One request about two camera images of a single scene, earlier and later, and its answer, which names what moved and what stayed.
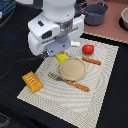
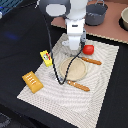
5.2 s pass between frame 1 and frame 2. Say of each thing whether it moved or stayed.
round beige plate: stayed
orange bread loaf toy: stayed
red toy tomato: stayed
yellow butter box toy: moved
